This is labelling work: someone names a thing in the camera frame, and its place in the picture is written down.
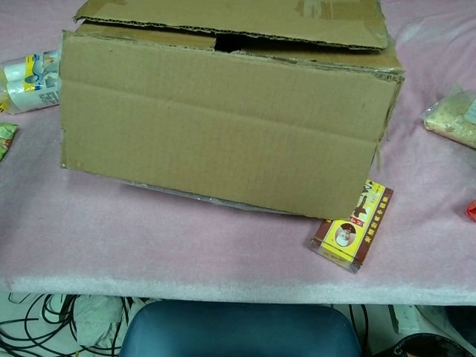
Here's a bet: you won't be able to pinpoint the brown cardboard box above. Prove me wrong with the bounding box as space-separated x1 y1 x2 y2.
59 0 406 221

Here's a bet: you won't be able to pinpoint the green snack packet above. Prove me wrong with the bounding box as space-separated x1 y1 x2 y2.
0 122 19 163

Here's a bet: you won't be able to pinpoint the red yellow small carton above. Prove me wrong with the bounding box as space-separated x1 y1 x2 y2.
309 180 394 274

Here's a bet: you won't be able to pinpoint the black floor cables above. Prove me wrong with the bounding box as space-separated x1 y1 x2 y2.
0 293 129 357

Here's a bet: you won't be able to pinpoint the pink tablecloth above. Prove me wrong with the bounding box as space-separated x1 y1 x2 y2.
0 0 476 306

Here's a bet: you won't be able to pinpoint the pack of white bag rolls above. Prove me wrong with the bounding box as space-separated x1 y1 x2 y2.
0 48 62 115

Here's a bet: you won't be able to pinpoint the clear bag of beige grains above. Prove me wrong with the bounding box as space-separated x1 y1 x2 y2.
422 83 476 149

